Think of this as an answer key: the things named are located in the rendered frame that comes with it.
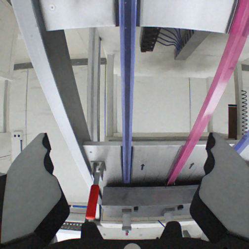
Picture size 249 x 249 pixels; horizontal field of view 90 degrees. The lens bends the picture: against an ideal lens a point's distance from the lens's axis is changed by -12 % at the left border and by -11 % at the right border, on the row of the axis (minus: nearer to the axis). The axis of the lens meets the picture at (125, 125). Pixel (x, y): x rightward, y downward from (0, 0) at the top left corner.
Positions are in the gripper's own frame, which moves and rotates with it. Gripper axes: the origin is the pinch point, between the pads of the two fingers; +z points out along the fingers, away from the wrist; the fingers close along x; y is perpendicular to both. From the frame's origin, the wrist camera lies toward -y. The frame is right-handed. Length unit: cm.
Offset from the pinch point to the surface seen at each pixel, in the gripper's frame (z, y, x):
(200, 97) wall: 178, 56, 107
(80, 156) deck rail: 8.6, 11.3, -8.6
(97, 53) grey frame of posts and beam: 45.1, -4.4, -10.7
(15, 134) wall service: 147, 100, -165
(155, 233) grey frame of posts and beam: 10, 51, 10
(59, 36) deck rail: 8.0, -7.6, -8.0
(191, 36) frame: 39.9, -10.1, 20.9
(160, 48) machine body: 56, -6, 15
